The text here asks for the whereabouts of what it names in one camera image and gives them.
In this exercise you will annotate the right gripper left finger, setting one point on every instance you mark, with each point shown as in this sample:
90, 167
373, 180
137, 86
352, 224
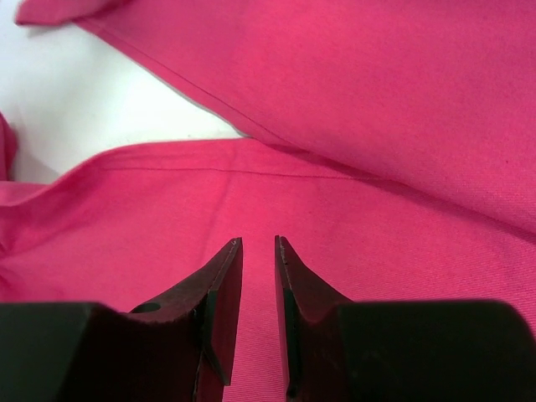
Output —
209, 299

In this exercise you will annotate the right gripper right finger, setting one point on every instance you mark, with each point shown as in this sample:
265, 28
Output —
317, 335

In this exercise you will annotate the magenta pink trousers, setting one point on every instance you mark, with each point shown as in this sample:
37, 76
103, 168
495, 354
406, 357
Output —
391, 142

